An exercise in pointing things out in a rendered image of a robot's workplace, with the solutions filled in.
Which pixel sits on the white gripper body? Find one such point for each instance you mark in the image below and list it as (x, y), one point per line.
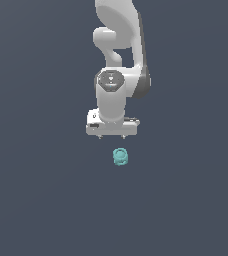
(111, 127)

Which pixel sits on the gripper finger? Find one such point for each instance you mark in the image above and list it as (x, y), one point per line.
(123, 136)
(100, 136)

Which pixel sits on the small teal round object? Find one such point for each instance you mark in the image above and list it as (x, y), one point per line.
(120, 157)

